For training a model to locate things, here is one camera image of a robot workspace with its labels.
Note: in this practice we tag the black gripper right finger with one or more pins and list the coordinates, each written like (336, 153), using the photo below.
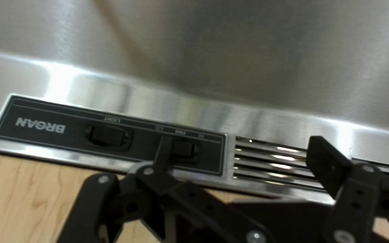
(352, 203)

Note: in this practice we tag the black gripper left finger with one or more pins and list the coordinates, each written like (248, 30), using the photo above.
(101, 203)

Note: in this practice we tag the black hood light switch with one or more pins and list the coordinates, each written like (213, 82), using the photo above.
(107, 135)

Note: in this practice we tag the light wood cabinet door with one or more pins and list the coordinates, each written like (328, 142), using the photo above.
(24, 203)

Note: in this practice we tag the black hood control panel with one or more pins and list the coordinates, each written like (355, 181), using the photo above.
(68, 122)

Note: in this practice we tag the stainless steel range hood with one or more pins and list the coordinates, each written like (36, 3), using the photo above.
(249, 54)

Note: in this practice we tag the black hood fan switch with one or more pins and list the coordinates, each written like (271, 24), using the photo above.
(187, 149)

